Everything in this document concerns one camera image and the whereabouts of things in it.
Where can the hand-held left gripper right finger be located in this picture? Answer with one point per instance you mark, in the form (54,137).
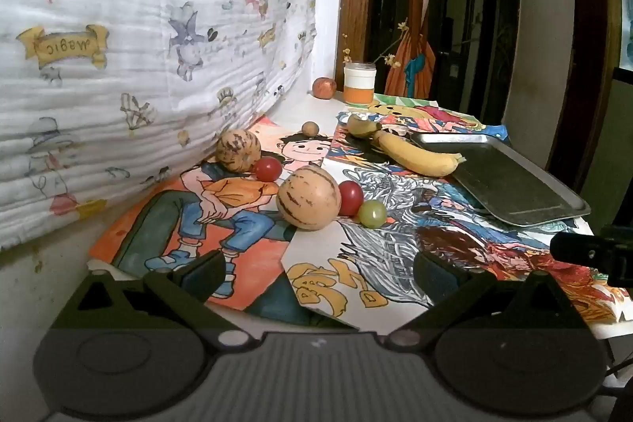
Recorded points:
(434,276)

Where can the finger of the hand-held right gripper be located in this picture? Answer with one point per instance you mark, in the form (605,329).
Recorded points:
(578,249)

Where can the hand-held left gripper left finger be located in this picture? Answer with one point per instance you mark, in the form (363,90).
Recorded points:
(207,272)

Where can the green grape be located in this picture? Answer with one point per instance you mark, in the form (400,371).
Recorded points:
(372,213)

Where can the metal tray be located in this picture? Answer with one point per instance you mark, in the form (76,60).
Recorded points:
(494,175)

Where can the red cherry tomato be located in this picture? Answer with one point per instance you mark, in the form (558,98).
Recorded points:
(268,169)
(350,197)

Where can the striped pepino melon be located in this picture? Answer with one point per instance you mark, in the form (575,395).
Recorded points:
(308,198)
(238,150)

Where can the small brown round fruit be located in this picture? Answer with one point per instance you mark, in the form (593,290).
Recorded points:
(310,128)

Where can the cartoon boys drawing paper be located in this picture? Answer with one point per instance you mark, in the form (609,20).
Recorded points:
(163,224)

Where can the grey winged figure drawing paper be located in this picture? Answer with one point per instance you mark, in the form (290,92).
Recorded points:
(395,214)

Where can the yellow bear drawing paper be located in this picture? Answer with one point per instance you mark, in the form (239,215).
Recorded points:
(395,108)

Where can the white and orange jar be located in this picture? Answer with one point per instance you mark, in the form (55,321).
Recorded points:
(359,91)

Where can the small red apple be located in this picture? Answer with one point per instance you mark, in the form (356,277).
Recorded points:
(324,88)

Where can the white cartoon printed blanket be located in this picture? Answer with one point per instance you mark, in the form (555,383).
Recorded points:
(123,56)

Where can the blue water bottle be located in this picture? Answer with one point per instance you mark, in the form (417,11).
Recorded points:
(627,16)

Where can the yellow flower sprig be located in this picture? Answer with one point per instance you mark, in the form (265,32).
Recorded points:
(347,53)

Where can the dark wooden door frame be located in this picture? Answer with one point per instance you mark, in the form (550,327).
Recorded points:
(588,56)

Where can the wall poster of girl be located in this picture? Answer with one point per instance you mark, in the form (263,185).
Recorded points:
(415,31)

